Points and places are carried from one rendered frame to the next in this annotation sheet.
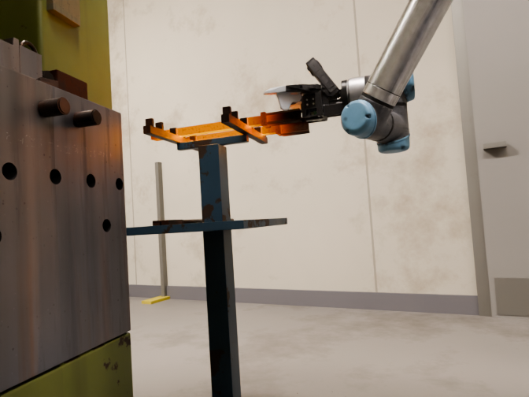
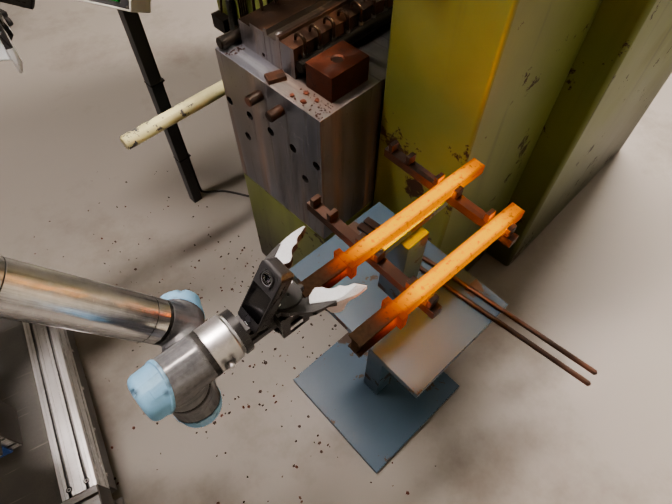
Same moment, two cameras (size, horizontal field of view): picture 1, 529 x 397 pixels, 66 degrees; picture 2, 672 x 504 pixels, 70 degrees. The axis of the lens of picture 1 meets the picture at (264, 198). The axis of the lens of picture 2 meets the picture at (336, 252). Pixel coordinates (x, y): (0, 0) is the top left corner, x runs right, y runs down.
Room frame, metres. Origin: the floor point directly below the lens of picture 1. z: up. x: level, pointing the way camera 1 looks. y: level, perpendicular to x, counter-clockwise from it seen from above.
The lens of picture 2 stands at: (1.28, -0.40, 1.63)
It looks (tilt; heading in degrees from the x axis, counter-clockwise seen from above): 56 degrees down; 121
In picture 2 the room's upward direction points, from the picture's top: straight up
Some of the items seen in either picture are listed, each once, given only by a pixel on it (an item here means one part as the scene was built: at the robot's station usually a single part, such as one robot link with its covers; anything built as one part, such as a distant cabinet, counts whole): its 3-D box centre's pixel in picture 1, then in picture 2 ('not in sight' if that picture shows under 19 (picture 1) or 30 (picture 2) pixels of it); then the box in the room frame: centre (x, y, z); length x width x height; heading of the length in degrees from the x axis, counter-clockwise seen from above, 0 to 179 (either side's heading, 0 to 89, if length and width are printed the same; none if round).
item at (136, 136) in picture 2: not in sight; (185, 108); (0.26, 0.41, 0.62); 0.44 x 0.05 x 0.05; 75
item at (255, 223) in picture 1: (216, 225); (395, 288); (1.12, 0.13, 0.67); 0.40 x 0.30 x 0.02; 163
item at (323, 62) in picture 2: (48, 96); (337, 71); (0.80, 0.42, 0.95); 0.12 x 0.09 x 0.07; 75
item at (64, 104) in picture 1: (53, 107); (254, 98); (0.63, 0.32, 0.87); 0.04 x 0.03 x 0.03; 75
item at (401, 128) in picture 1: (389, 128); (191, 387); (0.96, -0.31, 0.87); 0.11 x 0.08 x 0.11; 138
